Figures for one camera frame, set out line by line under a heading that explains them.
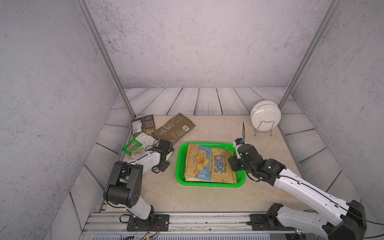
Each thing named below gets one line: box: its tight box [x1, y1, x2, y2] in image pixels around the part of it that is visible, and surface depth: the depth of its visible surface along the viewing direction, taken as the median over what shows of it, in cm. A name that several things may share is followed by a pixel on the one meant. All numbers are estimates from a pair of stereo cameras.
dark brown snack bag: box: [131, 114, 156, 137], surface depth 117 cm
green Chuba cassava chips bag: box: [122, 132, 157, 159], surface depth 104 cm
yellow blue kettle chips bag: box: [185, 143, 237, 184], surface depth 86 cm
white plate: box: [250, 100, 282, 132], surface depth 104 cm
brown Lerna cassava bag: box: [151, 113, 196, 145], surface depth 111 cm
